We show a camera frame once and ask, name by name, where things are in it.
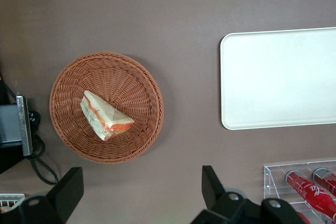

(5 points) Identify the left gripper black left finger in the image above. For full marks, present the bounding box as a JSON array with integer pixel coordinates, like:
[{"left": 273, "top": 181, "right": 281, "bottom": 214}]
[{"left": 5, "top": 166, "right": 85, "bottom": 224}]

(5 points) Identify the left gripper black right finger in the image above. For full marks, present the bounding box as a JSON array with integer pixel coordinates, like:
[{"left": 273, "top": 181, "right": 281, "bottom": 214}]
[{"left": 191, "top": 165, "right": 264, "bottom": 224}]

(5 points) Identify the triangle sandwich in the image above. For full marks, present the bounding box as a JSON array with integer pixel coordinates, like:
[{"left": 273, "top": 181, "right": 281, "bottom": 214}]
[{"left": 80, "top": 90, "right": 135, "bottom": 142}]

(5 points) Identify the brown round wicker basket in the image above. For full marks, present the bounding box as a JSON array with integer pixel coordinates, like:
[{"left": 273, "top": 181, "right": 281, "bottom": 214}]
[{"left": 49, "top": 51, "right": 165, "bottom": 165}]

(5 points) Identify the beige rectangular tray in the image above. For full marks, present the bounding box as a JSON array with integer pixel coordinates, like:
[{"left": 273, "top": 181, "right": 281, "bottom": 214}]
[{"left": 219, "top": 26, "right": 336, "bottom": 131}]

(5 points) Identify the clear acrylic bottle rack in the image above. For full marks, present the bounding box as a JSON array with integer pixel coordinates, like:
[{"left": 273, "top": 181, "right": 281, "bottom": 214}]
[{"left": 264, "top": 159, "right": 336, "bottom": 224}]

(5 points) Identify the black machine with yellow panel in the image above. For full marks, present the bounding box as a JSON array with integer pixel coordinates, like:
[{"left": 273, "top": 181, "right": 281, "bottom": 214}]
[{"left": 0, "top": 61, "right": 42, "bottom": 175}]

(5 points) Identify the red cola bottle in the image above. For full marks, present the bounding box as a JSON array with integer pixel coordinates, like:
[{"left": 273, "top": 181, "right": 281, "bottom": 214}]
[
  {"left": 312, "top": 167, "right": 336, "bottom": 197},
  {"left": 285, "top": 170, "right": 336, "bottom": 219}
]

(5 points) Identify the black machine power cable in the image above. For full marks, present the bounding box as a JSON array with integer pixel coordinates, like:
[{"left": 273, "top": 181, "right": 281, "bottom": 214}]
[{"left": 25, "top": 134, "right": 59, "bottom": 185}]

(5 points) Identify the white wire rack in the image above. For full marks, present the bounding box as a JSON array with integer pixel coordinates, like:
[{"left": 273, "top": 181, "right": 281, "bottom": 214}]
[{"left": 0, "top": 193, "right": 26, "bottom": 214}]

